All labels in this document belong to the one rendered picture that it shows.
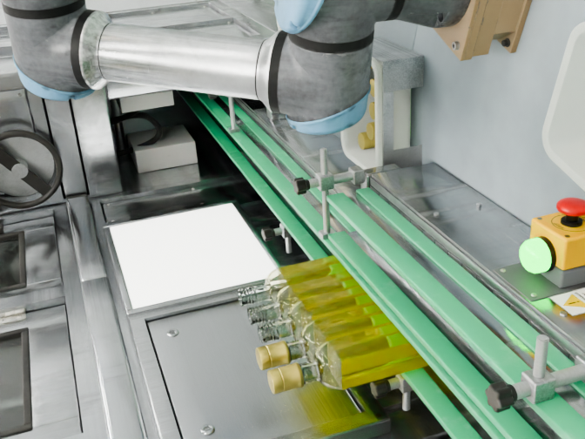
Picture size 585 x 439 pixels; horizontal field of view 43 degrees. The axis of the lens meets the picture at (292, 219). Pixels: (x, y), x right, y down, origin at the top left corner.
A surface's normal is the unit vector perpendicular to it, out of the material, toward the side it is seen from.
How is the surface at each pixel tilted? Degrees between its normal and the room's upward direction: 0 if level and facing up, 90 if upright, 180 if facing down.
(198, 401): 90
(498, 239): 90
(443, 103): 0
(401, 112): 90
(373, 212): 90
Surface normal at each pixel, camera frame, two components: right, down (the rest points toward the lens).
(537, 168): -0.94, 0.20
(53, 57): -0.22, 0.43
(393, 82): 0.33, 0.39
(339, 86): 0.20, 0.60
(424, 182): -0.06, -0.90
